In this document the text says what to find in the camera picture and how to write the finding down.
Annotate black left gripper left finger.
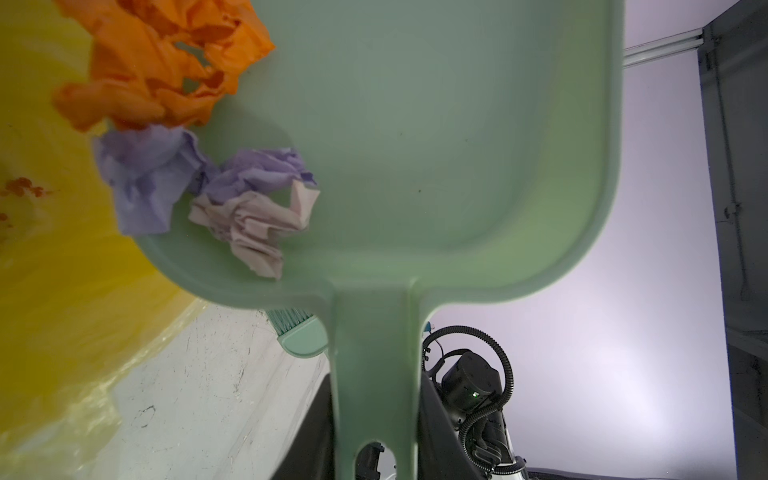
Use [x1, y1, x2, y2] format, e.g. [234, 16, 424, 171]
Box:
[271, 374, 335, 480]

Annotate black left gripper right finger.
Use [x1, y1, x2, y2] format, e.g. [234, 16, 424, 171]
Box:
[417, 372, 483, 480]

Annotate green hand brush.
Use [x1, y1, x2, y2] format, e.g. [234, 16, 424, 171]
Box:
[266, 309, 328, 359]

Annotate green plastic dustpan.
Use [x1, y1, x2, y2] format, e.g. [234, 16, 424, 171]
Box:
[137, 1, 624, 479]

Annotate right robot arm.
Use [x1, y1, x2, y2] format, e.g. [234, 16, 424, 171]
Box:
[421, 325, 602, 479]

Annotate yellow lined trash bin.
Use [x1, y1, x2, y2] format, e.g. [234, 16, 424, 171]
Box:
[1, 1, 203, 456]

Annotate orange purple scrap centre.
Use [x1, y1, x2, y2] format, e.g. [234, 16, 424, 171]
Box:
[52, 0, 322, 281]

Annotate aluminium frame back beam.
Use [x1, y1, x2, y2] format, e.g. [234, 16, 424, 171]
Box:
[623, 28, 704, 68]

